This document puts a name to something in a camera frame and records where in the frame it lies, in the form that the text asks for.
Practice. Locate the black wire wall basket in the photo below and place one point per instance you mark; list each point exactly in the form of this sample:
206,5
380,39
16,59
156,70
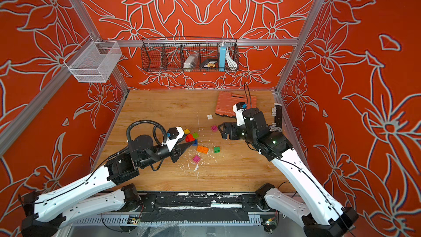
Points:
168,55

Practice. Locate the black handheld scraper tool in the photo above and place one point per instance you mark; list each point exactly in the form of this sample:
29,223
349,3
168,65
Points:
276,112

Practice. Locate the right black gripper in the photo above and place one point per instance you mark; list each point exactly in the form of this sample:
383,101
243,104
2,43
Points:
233,126

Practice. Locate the red lego brick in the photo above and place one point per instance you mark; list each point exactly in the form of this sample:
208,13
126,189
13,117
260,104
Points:
189,138

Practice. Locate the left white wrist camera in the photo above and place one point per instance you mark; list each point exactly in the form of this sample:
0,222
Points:
174,134

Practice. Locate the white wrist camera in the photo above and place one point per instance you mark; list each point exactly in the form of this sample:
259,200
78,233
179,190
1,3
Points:
174,134
238,109

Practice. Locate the orange plastic tool case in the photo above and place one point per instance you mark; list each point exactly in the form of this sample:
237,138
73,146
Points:
226,101

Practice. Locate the silver packet in basket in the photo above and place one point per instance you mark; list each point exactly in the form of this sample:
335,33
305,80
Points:
191,62

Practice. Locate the light blue box in basket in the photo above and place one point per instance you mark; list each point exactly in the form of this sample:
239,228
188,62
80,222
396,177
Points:
222,57

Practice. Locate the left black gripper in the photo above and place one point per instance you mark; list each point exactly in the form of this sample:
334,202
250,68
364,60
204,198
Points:
176,153

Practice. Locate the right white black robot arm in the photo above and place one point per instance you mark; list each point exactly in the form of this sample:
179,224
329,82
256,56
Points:
319,213

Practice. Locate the orange long lego brick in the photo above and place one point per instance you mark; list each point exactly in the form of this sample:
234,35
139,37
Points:
202,149

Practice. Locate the clear plastic wall bin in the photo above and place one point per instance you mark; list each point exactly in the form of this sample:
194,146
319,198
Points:
94,62

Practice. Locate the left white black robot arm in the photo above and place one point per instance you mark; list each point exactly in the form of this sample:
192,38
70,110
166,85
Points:
103,190

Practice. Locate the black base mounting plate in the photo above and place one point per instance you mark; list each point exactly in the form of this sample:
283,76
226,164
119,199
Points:
203,207

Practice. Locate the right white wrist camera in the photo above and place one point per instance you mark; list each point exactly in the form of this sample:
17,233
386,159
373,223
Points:
238,109

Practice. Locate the pink lego brick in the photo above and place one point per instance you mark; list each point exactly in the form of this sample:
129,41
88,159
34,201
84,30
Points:
196,159

